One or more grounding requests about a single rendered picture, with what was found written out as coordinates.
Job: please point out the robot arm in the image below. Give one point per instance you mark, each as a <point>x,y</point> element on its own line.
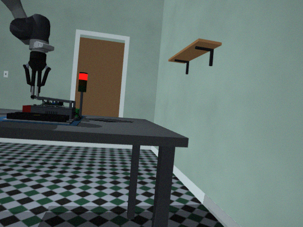
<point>33,31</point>

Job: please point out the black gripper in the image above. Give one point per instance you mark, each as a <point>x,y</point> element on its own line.
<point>37,62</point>

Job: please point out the red bin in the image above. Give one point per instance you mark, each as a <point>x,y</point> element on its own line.
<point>26,108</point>

